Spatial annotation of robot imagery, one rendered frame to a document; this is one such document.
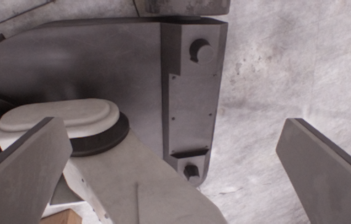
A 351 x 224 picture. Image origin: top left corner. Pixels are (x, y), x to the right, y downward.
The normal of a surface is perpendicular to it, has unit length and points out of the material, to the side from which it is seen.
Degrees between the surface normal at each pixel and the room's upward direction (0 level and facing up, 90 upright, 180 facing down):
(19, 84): 0
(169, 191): 115
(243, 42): 0
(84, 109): 90
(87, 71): 0
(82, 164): 90
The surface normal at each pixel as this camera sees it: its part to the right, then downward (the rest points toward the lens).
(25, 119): 0.01, -0.86
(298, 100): 0.22, 0.51
